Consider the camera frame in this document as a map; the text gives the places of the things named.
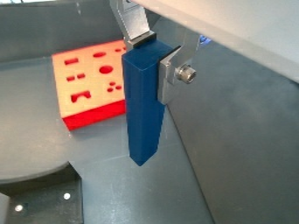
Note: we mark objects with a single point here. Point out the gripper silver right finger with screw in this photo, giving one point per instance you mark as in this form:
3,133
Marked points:
175,69

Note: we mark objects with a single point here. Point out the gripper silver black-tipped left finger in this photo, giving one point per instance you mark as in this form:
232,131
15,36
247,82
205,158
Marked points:
131,19

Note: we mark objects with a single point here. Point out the blue rectangular block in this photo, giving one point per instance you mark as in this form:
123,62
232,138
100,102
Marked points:
144,111

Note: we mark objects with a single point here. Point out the red foam shape board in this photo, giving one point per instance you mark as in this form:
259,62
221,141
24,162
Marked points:
89,86

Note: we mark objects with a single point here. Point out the black curved holder bracket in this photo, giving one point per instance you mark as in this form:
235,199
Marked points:
44,198

